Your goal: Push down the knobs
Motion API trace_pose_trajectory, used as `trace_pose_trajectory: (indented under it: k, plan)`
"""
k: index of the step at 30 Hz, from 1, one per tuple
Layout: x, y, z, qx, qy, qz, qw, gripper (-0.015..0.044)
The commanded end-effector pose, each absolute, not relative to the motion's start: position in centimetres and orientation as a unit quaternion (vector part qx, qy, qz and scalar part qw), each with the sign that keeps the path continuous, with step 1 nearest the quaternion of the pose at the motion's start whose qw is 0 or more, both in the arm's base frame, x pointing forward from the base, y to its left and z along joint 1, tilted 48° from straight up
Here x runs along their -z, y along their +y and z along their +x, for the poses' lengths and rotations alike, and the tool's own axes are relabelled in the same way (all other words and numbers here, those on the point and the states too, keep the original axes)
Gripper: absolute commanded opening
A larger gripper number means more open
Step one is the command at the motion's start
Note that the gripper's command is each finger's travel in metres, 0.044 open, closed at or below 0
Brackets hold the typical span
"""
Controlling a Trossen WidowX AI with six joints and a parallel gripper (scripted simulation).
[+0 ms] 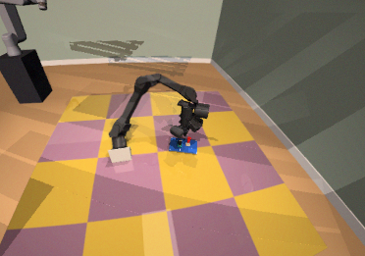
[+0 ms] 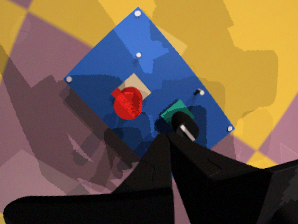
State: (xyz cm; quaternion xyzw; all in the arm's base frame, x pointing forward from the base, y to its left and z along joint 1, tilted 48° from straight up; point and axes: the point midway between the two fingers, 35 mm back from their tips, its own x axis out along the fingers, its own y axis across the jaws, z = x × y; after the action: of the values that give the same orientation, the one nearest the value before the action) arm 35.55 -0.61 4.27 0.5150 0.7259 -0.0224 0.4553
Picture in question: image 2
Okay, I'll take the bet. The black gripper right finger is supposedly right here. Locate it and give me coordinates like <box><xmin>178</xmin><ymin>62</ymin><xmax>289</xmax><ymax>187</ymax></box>
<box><xmin>166</xmin><ymin>132</ymin><xmax>298</xmax><ymax>224</ymax></box>

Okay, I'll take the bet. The blue circuit board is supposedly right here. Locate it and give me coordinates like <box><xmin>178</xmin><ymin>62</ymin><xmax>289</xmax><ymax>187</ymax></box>
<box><xmin>64</xmin><ymin>7</ymin><xmax>235</xmax><ymax>159</ymax></box>

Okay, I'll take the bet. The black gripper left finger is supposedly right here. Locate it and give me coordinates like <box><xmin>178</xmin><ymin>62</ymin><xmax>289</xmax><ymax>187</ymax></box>
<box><xmin>3</xmin><ymin>133</ymin><xmax>176</xmax><ymax>224</ymax></box>

